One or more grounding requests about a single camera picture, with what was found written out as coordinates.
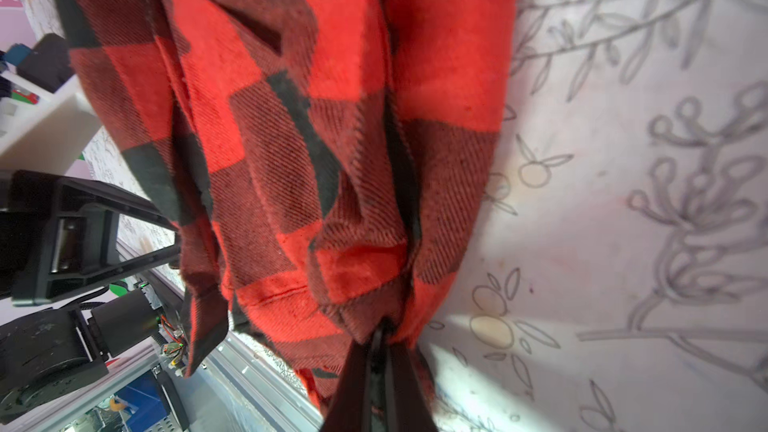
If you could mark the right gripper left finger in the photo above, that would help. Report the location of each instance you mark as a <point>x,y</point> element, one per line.
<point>351,408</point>

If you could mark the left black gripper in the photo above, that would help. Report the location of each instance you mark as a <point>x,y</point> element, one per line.
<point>59,236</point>

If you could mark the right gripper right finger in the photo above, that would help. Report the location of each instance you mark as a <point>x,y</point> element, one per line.
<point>405,405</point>

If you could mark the red black plaid shirt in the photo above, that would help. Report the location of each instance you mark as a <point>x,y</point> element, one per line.
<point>323,160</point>

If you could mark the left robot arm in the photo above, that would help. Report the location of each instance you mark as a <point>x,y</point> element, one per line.
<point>113,321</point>

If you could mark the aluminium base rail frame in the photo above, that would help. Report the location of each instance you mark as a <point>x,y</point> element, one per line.
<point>228,378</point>

